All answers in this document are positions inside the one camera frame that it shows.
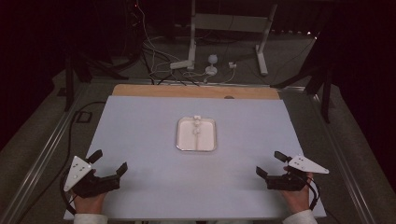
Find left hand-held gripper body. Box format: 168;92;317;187
63;155;121;200

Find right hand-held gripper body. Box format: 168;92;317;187
265;154;331;192

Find white square tray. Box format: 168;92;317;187
175;116;218;153

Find thin white stick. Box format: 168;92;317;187
194;116;200;151

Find person's right hand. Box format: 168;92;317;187
279;173;314;215

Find person's left hand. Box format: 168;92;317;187
72;191;109;216

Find light blue table mat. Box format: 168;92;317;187
63;94;327;220

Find black square floor plate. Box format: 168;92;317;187
75;110;93;124

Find black stand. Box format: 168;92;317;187
270;27;335;125
63;43;130;113

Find wooden table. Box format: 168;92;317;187
111;83;281;101

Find white power strip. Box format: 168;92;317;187
169;60;194;71

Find white metal stand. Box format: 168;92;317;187
187;0;278;77

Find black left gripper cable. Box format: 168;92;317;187
60;172;78;217

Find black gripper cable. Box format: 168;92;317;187
306;176;321;212
60;172;78;217

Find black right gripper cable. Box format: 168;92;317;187
306;176;321;212

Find black floor cable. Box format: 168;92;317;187
14;100;107;224

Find metal floor rail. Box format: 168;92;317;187
279;86;378;224
0;83;92;224

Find white round camera on base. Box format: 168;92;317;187
205;53;219;77

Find white cable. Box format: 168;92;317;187
135;0;190;82

